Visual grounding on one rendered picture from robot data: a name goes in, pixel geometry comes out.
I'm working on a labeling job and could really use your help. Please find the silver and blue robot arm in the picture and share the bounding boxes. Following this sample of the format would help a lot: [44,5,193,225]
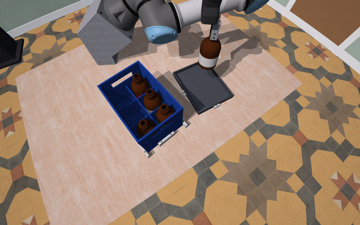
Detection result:
[104,0,269,44]

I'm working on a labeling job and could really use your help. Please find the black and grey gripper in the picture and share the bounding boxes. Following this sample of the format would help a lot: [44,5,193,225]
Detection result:
[201,0,222,40]

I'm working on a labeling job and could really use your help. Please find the brown glass bottle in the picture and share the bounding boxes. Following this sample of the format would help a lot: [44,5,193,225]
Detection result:
[156,104,175,124]
[137,119,156,138]
[198,28,221,70]
[131,73,150,98]
[143,89,163,114]

